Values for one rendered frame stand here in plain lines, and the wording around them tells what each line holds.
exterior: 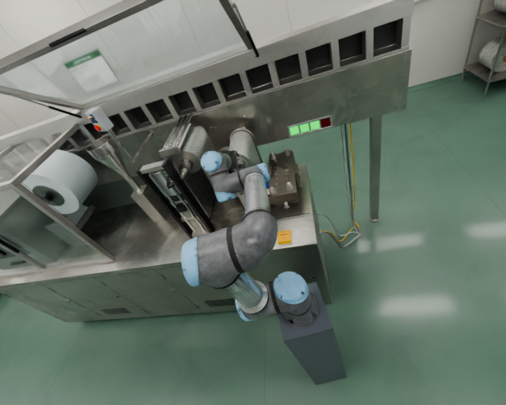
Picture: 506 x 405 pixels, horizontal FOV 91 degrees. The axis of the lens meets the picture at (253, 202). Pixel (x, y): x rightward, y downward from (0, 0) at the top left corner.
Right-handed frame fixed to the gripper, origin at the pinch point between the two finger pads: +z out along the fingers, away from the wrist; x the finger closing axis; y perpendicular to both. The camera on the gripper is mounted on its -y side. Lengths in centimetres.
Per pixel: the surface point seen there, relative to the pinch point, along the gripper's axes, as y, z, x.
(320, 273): -69, 29, -28
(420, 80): 84, 281, -193
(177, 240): -34, 16, 53
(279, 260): -54, 16, -8
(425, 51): 113, 257, -194
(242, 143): 13.3, 9.6, -1.7
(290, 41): 52, 5, -36
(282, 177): -8.3, 26.4, -16.9
